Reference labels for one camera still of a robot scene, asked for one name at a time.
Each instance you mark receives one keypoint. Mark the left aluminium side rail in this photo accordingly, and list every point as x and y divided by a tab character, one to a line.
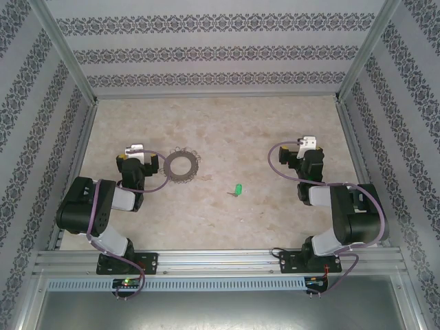
75	172

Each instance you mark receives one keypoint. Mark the large metal keyring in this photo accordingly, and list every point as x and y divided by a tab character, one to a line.
165	168

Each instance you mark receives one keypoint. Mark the left aluminium frame bar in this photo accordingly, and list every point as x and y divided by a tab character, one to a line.
31	309

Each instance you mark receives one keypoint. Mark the long aluminium mounting rail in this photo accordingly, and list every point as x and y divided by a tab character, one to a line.
220	263

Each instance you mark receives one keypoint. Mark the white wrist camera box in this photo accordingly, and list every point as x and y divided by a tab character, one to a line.
307	146
137	155

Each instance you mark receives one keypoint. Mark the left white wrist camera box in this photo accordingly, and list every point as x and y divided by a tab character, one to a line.
137	155

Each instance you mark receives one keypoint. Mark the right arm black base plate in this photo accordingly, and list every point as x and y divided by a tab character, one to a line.
287	266

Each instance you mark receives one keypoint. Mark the aluminium frame bar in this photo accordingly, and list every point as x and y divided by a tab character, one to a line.
31	309
414	309

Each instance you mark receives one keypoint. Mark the right aluminium side rail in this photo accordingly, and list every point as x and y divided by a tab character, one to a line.
362	172

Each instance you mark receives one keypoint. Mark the grey sheet metal panel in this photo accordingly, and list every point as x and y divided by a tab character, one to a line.
220	313

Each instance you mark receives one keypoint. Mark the right aluminium upright post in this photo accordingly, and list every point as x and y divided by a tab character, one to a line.
368	51

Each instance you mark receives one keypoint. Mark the left aluminium upright post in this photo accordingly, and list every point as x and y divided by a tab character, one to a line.
64	51

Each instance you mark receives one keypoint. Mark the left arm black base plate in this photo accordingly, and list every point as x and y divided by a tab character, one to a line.
151	261

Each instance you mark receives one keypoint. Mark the right aluminium frame bar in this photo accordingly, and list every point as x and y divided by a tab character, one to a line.
414	309

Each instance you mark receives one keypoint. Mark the aluminium upright post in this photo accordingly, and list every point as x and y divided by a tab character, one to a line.
64	51
368	51

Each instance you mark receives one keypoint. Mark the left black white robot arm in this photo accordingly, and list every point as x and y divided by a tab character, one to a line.
82	206

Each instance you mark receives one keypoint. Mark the aluminium side rail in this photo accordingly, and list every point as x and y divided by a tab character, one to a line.
75	172
362	172

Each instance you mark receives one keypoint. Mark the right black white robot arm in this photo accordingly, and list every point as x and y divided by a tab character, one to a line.
364	220

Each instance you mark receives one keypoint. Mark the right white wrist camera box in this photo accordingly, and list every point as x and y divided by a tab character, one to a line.
307	146

